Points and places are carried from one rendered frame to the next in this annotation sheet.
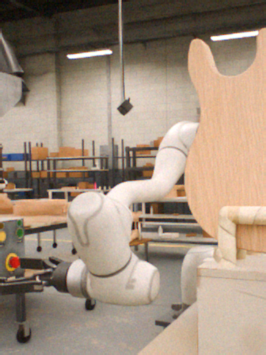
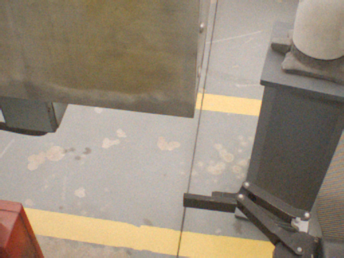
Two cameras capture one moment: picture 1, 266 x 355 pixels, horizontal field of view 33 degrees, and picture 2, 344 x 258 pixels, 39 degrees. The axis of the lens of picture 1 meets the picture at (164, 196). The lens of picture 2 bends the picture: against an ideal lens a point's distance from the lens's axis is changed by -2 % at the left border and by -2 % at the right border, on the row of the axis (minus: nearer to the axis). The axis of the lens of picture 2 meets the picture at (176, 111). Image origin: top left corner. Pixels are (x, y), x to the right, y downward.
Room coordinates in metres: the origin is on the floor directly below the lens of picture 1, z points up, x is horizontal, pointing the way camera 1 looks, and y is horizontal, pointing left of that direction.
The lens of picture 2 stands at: (0.86, 0.49, 1.59)
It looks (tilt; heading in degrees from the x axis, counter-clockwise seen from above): 47 degrees down; 346
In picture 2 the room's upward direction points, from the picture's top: 1 degrees clockwise
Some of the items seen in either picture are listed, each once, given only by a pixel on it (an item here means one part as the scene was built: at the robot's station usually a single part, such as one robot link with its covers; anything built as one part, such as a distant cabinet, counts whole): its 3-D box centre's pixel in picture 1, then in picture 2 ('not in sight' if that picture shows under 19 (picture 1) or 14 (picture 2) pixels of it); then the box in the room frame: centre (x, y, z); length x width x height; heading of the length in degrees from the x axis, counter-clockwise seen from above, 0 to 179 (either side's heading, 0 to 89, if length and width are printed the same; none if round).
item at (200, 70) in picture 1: (209, 62); not in sight; (0.87, -0.09, 1.48); 0.07 x 0.04 x 0.09; 67
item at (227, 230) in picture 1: (227, 240); not in sight; (0.81, -0.11, 1.15); 0.03 x 0.03 x 0.09
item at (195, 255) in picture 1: (203, 273); (333, 8); (1.78, -0.15, 0.87); 0.18 x 0.16 x 0.22; 70
